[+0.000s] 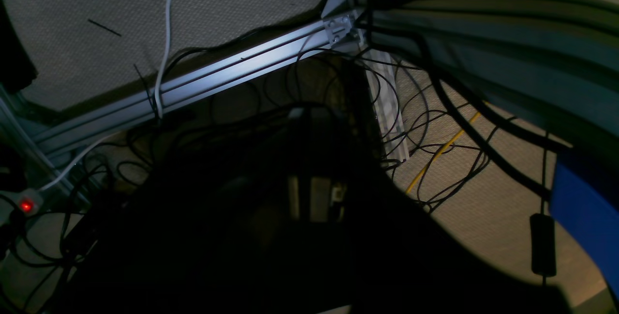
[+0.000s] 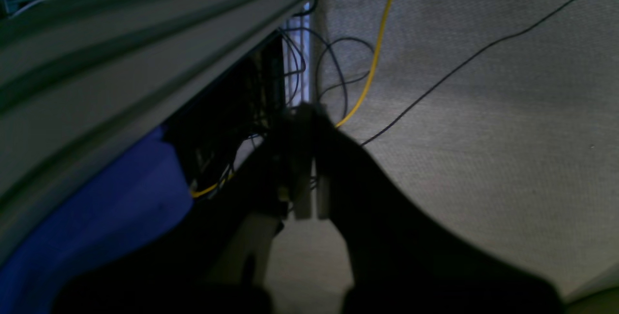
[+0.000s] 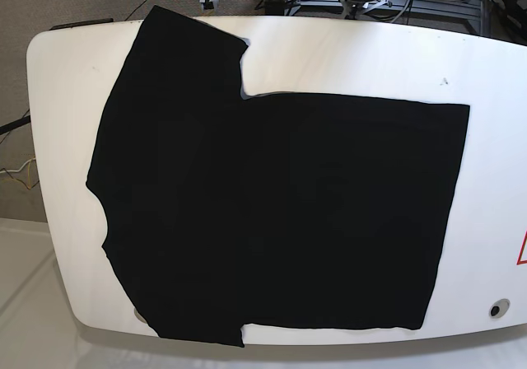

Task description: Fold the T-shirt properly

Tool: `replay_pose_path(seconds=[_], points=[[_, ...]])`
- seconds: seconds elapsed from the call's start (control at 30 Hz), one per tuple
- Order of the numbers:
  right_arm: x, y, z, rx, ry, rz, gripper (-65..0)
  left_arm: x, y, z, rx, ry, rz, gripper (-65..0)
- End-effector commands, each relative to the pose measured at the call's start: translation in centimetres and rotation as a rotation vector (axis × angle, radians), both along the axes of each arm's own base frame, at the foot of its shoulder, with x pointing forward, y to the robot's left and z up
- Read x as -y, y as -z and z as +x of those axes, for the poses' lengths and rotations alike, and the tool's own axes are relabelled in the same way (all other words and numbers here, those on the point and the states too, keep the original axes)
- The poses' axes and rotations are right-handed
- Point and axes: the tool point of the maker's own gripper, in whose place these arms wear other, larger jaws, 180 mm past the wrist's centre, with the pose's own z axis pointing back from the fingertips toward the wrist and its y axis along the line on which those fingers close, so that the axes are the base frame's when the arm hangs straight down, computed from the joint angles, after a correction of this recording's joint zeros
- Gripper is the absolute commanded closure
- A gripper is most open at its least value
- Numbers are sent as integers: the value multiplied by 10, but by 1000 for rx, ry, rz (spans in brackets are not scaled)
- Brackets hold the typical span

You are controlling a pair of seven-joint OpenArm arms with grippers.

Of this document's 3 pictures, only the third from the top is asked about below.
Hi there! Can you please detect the black T-shirt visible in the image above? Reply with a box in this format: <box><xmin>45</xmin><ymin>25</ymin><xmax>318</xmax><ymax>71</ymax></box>
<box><xmin>86</xmin><ymin>6</ymin><xmax>469</xmax><ymax>347</ymax></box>

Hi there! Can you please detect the red triangle warning sticker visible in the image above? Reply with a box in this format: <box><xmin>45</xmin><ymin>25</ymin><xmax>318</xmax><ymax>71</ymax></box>
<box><xmin>516</xmin><ymin>233</ymin><xmax>527</xmax><ymax>265</ymax></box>

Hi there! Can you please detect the round table grommet hole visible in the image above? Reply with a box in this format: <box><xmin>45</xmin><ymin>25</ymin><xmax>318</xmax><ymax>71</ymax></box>
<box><xmin>489</xmin><ymin>299</ymin><xmax>511</xmax><ymax>319</ymax></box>

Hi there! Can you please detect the yellow floor cable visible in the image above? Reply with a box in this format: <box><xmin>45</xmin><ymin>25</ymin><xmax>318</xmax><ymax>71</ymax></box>
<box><xmin>0</xmin><ymin>159</ymin><xmax>39</xmax><ymax>191</ymax></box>

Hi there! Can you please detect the black floor cable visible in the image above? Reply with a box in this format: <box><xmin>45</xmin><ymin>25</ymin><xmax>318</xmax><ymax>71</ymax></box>
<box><xmin>0</xmin><ymin>115</ymin><xmax>30</xmax><ymax>135</ymax></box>

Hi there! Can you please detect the white floor cable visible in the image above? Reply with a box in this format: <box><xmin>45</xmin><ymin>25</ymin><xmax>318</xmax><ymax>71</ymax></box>
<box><xmin>0</xmin><ymin>157</ymin><xmax>36</xmax><ymax>179</ymax></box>

